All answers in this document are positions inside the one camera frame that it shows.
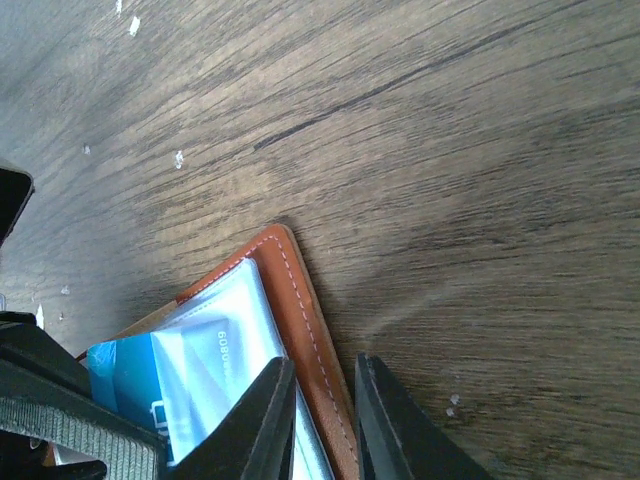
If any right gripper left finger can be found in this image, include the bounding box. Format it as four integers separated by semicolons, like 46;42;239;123
164;357;296;479

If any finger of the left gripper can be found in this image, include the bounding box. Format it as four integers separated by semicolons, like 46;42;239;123
1;312;167;479

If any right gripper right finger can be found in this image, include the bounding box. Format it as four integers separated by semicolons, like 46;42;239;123
355;353;491;479

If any blue card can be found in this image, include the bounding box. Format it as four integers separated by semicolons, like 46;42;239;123
87;318;284;466

